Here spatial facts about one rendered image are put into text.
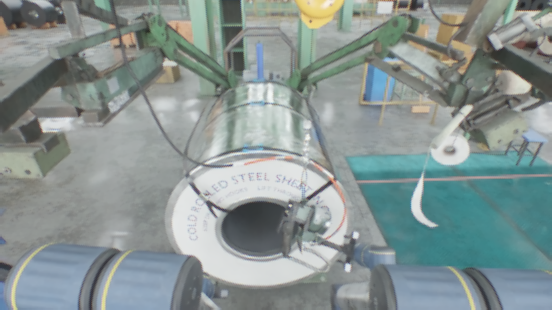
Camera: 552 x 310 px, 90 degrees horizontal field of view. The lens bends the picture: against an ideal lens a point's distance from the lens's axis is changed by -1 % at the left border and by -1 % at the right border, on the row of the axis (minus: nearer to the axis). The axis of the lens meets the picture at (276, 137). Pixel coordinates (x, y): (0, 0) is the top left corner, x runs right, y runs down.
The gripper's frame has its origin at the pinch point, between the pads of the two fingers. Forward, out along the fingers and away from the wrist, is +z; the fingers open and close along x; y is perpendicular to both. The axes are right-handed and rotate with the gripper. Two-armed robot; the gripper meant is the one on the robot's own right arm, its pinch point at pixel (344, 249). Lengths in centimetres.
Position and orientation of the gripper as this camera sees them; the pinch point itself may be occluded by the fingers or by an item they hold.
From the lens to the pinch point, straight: 170.0
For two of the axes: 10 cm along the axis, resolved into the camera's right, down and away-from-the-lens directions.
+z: -2.7, 2.3, 9.3
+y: 9.1, 3.9, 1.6
